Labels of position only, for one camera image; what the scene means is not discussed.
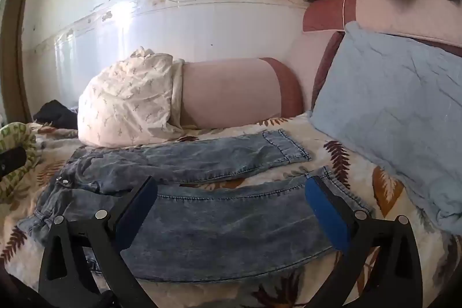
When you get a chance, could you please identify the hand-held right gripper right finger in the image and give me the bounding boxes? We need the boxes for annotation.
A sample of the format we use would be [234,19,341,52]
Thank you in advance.
[304,175,424,308]

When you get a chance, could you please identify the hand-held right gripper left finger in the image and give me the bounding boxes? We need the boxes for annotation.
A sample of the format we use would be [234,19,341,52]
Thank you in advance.
[38,175,159,308]

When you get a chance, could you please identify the green patterned cloth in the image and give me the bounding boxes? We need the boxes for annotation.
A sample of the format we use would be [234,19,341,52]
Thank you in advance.
[0,122,38,202]

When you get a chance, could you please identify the pink bolster armrest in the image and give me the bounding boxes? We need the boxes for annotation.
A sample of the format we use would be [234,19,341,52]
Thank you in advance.
[173,57,304,130]

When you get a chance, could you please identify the dark cloth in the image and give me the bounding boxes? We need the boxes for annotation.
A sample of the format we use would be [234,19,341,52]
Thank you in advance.
[33,99,79,130]

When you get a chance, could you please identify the blue denim pants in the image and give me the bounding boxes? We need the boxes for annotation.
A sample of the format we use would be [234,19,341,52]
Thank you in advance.
[18,128,374,283]

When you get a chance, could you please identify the white cord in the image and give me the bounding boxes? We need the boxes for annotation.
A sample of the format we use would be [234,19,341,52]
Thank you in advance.
[341,0,362,31]

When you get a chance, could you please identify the leaf print blanket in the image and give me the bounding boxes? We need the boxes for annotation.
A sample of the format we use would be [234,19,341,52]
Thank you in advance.
[0,115,462,308]

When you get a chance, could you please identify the white patterned pillow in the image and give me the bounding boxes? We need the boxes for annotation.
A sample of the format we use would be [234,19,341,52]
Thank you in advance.
[77,46,186,146]

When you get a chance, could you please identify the brown wooden window frame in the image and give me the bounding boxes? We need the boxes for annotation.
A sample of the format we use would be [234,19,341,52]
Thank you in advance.
[0,0,37,124]

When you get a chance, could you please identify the pink upholstered headboard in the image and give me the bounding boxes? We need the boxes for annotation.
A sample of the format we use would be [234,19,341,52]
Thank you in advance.
[302,0,462,110]

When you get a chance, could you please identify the light blue pillow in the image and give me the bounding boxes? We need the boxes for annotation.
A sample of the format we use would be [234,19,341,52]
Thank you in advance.
[310,21,462,233]

